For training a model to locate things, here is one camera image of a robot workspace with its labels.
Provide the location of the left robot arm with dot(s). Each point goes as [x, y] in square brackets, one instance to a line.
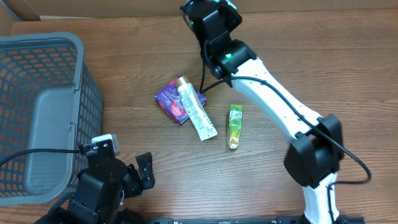
[103, 186]

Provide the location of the grey plastic basket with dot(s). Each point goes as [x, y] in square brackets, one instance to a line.
[50, 104]

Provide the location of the purple red packet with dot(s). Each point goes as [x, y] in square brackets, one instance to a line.
[178, 98]

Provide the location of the white tube gold cap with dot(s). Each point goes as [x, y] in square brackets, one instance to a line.
[195, 109]

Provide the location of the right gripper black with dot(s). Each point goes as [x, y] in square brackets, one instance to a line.
[205, 12]

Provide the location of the green yellow drink carton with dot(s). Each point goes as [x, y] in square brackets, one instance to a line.
[234, 125]

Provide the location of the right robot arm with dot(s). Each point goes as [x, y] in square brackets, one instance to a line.
[315, 143]

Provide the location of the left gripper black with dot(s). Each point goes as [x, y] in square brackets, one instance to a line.
[132, 179]

